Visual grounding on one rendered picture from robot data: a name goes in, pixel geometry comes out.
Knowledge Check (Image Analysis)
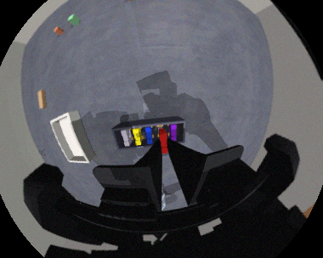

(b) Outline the purple fuse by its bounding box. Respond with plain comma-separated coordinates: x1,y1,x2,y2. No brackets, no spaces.
168,123,176,142

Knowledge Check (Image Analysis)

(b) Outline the tan rectangular block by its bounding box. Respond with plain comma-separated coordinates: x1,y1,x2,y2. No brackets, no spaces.
38,89,48,109

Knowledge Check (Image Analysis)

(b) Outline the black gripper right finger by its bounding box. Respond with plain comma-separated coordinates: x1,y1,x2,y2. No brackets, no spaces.
166,138,244,205

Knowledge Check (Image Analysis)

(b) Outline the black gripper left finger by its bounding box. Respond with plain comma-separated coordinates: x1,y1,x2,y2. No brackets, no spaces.
93,139,162,212

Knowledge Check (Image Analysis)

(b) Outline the small green block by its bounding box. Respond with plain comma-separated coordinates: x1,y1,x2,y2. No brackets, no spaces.
68,14,80,26

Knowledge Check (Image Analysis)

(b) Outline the white shallow tray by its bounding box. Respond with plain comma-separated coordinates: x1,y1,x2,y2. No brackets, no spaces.
50,109,95,163

